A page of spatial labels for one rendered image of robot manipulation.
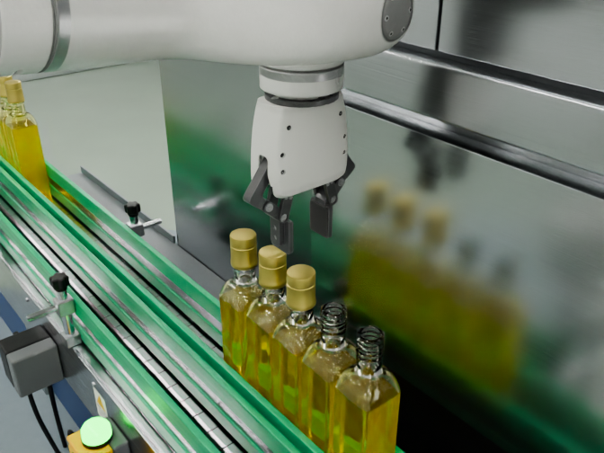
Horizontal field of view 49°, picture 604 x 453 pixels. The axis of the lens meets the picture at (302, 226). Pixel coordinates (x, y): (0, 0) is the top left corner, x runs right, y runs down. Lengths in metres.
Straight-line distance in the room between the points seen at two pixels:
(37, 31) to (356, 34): 0.24
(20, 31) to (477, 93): 0.43
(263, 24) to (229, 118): 0.59
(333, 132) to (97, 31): 0.29
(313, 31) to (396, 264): 0.38
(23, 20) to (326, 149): 0.34
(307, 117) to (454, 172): 0.17
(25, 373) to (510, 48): 0.95
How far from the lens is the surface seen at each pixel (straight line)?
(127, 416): 1.03
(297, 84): 0.64
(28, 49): 0.47
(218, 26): 0.53
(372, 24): 0.56
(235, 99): 1.07
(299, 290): 0.77
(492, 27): 0.70
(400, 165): 0.77
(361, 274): 0.89
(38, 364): 1.27
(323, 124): 0.68
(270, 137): 0.66
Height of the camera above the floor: 1.74
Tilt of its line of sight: 28 degrees down
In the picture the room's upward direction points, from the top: straight up
